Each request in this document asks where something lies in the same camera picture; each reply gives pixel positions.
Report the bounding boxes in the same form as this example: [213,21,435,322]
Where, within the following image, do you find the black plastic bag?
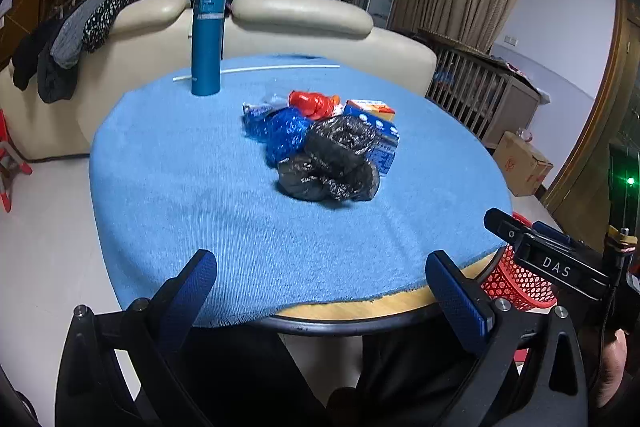
[278,115,380,202]

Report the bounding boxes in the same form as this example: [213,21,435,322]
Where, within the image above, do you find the white air conditioner unit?
[366,0,395,29]

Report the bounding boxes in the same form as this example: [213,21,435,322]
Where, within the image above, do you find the blue white medicine box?
[343,105,400,176]

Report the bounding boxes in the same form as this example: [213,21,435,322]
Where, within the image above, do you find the red plastic bag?
[288,91,341,121]

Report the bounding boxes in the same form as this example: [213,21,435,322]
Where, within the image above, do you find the red folding stool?
[0,110,32,212]

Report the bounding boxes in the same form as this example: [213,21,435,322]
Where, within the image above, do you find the white thin stick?
[172,64,341,82]

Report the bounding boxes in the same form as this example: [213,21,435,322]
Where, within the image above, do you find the red mesh trash basket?
[480,211,560,312]

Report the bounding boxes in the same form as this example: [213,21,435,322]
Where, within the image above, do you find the blue towel table cover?
[89,55,512,327]

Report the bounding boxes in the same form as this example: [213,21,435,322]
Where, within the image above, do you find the dark clothes on sofa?
[10,0,196,104]

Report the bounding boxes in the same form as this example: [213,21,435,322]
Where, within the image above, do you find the wooden baby crib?
[414,29,542,148]

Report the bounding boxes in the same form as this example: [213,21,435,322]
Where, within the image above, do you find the brown cardboard box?
[492,131,553,196]

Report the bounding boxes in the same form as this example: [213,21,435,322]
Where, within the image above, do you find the blue plastic bag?
[242,104,314,167]

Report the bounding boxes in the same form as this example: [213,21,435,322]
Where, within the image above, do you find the blue thermos bottle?
[191,0,226,96]

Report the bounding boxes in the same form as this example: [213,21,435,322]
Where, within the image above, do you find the cream leather sofa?
[0,0,438,163]

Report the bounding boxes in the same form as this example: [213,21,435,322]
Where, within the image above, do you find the red yellow medicine box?
[347,98,396,121]

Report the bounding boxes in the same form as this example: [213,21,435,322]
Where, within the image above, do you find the person's right hand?
[596,329,627,407]

